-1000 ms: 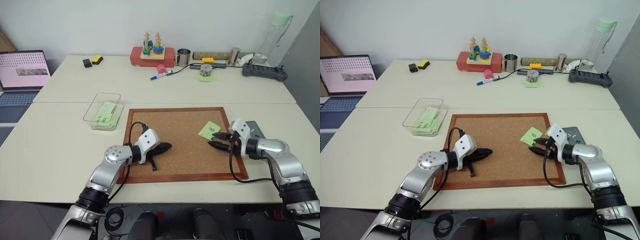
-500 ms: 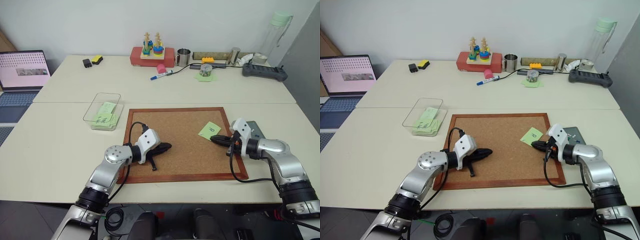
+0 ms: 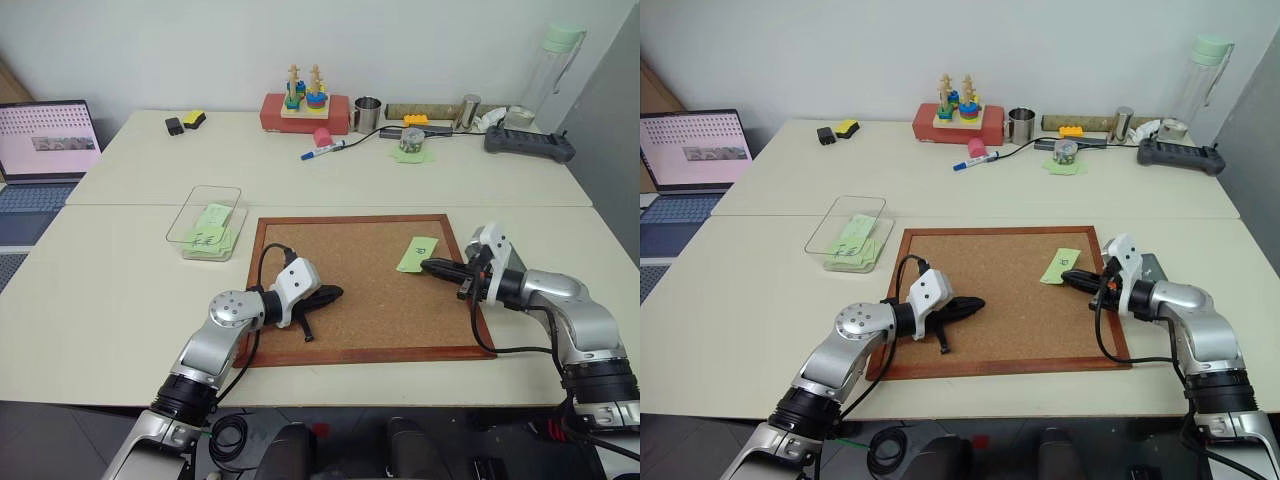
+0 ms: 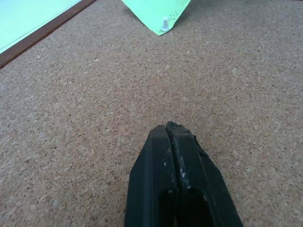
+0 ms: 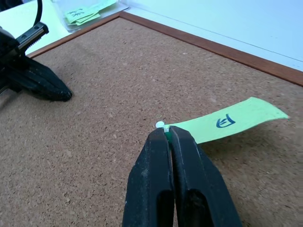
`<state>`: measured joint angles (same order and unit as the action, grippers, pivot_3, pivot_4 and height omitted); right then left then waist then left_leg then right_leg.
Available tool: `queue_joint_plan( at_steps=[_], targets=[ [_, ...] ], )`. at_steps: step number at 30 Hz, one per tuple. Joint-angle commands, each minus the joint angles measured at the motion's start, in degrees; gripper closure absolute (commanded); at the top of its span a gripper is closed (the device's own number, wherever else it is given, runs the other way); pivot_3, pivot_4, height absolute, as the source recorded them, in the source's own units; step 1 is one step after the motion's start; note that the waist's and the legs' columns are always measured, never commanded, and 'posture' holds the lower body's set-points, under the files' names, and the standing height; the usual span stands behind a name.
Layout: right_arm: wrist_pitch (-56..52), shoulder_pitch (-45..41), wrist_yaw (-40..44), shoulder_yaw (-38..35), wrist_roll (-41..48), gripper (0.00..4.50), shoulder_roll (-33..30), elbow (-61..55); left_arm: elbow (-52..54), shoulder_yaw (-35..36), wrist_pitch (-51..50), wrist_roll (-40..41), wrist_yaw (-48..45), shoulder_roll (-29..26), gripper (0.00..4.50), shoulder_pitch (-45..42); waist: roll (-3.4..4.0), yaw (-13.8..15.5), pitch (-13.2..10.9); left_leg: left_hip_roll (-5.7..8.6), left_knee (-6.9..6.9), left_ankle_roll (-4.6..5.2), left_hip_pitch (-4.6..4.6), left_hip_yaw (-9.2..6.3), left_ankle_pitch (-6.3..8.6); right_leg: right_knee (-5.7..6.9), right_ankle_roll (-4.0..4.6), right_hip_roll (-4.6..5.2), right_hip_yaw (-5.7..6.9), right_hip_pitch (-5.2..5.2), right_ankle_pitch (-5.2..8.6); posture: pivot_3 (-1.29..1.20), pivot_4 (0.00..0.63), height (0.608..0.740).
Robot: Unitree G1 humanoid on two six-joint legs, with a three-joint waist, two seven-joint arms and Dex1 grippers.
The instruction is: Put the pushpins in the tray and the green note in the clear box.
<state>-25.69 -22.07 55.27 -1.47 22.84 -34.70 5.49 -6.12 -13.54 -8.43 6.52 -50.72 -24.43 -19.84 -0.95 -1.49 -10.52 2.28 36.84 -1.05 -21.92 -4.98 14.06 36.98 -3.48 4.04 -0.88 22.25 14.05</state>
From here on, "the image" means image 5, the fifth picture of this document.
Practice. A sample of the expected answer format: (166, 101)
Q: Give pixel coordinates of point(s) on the white pushpin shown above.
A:
(160, 124)

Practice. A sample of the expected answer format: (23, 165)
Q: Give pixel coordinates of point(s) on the green note with black writing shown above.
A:
(80, 16)

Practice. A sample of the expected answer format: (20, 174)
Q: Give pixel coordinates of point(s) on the clear plastic box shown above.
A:
(111, 9)

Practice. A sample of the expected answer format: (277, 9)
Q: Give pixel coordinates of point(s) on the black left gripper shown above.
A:
(8, 47)

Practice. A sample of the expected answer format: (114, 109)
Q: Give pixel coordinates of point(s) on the cork board with wooden frame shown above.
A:
(132, 78)

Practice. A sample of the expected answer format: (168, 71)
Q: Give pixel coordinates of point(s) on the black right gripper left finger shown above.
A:
(149, 179)

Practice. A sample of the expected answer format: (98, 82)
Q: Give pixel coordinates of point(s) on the green note with blue writing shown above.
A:
(239, 120)

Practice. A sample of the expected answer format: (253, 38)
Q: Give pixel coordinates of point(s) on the plain green note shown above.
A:
(104, 5)

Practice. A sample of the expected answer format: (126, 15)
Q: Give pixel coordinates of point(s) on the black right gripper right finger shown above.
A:
(201, 184)

